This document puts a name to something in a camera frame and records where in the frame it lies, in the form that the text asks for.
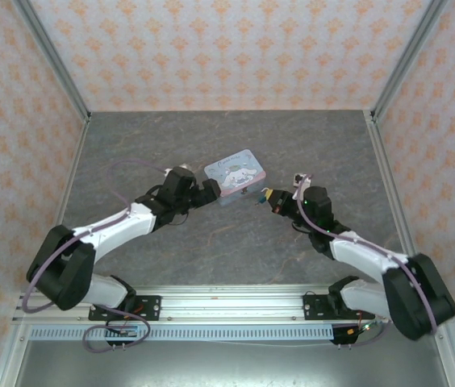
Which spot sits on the cartoon print tin box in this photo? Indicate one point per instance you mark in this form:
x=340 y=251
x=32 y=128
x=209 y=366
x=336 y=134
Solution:
x=235 y=171

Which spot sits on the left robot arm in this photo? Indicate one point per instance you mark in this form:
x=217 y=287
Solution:
x=106 y=230

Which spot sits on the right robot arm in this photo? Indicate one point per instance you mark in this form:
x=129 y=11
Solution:
x=360 y=254

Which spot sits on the small circuit board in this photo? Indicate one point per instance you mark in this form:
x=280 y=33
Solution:
x=124 y=331
x=362 y=328

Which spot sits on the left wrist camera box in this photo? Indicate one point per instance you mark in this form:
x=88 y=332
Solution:
x=185 y=167

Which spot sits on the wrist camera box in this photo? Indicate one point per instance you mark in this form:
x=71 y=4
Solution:
x=185 y=167
x=302 y=179

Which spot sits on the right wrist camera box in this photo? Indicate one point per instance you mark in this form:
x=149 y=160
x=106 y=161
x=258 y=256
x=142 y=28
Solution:
x=302 y=179

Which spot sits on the aluminium table side rail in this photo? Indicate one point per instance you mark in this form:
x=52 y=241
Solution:
x=385 y=161
x=75 y=161

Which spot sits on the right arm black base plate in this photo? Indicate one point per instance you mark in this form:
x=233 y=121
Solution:
x=316 y=308

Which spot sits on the aluminium mounting rail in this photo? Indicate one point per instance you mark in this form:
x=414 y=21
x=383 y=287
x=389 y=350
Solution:
x=231 y=306

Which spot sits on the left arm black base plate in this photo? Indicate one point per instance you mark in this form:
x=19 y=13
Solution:
x=151 y=306

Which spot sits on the aluminium frame post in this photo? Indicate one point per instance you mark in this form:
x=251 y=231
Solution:
x=406 y=56
x=54 y=56

